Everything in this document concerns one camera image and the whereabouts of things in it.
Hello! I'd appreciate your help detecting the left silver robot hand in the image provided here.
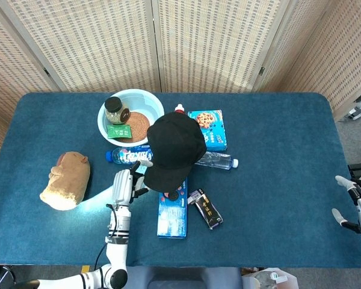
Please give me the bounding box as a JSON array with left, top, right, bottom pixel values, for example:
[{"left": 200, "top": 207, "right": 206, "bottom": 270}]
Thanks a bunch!
[{"left": 111, "top": 160, "right": 154, "bottom": 207}]

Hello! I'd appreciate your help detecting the black baseball cap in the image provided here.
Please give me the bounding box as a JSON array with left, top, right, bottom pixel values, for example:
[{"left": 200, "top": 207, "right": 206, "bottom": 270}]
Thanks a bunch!
[{"left": 143, "top": 112, "right": 208, "bottom": 194}]

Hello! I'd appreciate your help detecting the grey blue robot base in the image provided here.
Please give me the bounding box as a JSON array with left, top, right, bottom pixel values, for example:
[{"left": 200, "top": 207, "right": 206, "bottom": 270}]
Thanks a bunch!
[{"left": 125, "top": 266, "right": 243, "bottom": 289}]

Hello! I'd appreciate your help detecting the brown capybara plush toy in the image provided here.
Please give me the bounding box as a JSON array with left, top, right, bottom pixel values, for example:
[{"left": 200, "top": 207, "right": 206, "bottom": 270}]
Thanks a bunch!
[{"left": 39, "top": 151, "right": 91, "bottom": 211}]

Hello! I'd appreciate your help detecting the blue label drink bottle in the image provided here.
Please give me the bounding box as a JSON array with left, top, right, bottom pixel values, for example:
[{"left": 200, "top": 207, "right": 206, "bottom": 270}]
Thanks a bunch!
[{"left": 105, "top": 144, "right": 154, "bottom": 166}]

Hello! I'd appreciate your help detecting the green tea packet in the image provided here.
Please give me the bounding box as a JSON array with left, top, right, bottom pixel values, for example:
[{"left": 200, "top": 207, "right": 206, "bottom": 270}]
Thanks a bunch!
[{"left": 106, "top": 124, "right": 132, "bottom": 140}]

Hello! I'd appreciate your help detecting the blue Oreo cookie box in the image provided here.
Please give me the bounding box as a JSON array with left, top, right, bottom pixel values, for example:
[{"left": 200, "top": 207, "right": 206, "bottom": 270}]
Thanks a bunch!
[{"left": 156, "top": 177, "right": 189, "bottom": 240}]

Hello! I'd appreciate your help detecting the brown woven round coaster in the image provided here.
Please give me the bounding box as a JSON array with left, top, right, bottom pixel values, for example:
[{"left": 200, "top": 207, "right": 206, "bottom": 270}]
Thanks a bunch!
[{"left": 116, "top": 111, "right": 152, "bottom": 144}]

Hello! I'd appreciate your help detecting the glass jar black lid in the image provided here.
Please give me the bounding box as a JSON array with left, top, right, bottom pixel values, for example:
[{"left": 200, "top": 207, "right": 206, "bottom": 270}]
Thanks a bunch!
[{"left": 104, "top": 96, "right": 132, "bottom": 125}]

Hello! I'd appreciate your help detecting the black snack packet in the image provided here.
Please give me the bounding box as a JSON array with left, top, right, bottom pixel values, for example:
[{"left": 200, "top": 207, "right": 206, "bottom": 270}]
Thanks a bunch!
[{"left": 187, "top": 188, "right": 224, "bottom": 231}]

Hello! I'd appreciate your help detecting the light blue plastic basin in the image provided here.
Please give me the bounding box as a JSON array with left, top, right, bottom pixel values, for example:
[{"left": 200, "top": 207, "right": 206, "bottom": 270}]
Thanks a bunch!
[{"left": 97, "top": 89, "right": 165, "bottom": 148}]

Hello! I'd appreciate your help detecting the blue felt tablecloth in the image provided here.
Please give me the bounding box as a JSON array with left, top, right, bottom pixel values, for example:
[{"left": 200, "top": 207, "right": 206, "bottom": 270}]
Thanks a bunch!
[{"left": 0, "top": 92, "right": 361, "bottom": 269}]

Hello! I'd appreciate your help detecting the clear water bottle white cap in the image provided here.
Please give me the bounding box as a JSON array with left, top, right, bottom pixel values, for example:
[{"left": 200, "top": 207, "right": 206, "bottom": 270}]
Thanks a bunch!
[{"left": 194, "top": 151, "right": 239, "bottom": 170}]

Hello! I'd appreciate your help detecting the white power strip with plugs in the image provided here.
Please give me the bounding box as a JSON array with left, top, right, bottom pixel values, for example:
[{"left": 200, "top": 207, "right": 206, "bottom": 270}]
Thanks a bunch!
[{"left": 345, "top": 94, "right": 361, "bottom": 122}]

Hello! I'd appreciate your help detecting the blue chocolate chip cookie box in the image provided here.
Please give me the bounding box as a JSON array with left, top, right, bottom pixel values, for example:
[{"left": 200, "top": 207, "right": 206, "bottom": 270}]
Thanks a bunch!
[{"left": 187, "top": 109, "right": 229, "bottom": 152}]

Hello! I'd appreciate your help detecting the clear plastic bottle white cap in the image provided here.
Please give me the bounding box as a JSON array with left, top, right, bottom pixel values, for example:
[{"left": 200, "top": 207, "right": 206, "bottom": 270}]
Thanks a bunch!
[{"left": 251, "top": 270, "right": 283, "bottom": 289}]

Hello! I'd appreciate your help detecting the woven folding screen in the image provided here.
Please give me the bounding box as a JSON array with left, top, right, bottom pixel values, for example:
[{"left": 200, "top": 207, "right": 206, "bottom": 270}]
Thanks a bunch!
[{"left": 0, "top": 0, "right": 361, "bottom": 159}]

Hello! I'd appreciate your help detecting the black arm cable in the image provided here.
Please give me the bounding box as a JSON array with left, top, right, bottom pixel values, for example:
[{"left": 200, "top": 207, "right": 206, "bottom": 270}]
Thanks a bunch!
[{"left": 93, "top": 240, "right": 110, "bottom": 272}]

